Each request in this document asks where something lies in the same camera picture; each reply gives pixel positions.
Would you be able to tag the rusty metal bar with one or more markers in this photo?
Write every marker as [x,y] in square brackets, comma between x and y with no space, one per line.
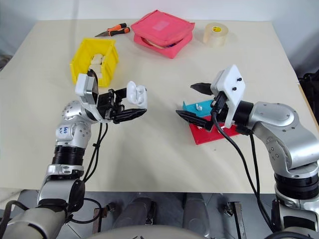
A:
[97,219]
[239,219]

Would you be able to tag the grey robot torso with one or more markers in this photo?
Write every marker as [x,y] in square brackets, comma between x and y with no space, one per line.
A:
[149,232]

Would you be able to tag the black object beside table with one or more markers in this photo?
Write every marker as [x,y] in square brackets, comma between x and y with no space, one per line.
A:
[310,92]

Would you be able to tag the white earbud case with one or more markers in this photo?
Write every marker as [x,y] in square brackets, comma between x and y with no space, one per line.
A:
[96,58]
[95,68]
[100,76]
[137,95]

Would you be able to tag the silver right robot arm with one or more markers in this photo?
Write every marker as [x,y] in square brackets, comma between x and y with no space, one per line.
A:
[279,119]

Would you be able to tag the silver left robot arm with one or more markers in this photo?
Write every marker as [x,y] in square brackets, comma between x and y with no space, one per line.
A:
[67,139]

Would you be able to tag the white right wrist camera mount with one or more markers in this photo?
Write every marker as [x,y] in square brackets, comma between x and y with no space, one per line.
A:
[234,82]

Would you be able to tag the clear tape roll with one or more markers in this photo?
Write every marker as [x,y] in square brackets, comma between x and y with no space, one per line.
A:
[215,35]

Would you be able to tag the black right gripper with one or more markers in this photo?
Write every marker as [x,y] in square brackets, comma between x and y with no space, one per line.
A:
[223,107]

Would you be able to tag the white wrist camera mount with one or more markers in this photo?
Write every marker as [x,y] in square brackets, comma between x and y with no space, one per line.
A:
[234,82]
[81,84]

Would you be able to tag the red plastic tray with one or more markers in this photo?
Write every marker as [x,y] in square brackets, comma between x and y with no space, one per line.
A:
[211,137]

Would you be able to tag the teal plastic tray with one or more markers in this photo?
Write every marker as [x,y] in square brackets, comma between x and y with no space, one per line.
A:
[190,109]

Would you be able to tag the pink fabric pouch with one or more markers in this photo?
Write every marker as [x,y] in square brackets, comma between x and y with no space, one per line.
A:
[162,27]

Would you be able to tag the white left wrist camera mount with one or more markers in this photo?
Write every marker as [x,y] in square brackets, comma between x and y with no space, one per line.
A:
[81,84]

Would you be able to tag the yellow plastic bin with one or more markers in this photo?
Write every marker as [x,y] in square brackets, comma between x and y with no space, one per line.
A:
[79,57]

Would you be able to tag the white closed earbud case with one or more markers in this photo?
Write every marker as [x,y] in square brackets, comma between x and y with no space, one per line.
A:
[96,58]
[100,76]
[95,68]

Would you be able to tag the orange black pliers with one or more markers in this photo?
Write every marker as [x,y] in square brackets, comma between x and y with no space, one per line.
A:
[117,29]

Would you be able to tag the dark grey rounded leg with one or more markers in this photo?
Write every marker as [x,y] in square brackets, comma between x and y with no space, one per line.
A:
[195,214]
[135,214]

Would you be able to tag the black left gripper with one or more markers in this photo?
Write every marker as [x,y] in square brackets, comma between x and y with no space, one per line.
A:
[107,104]

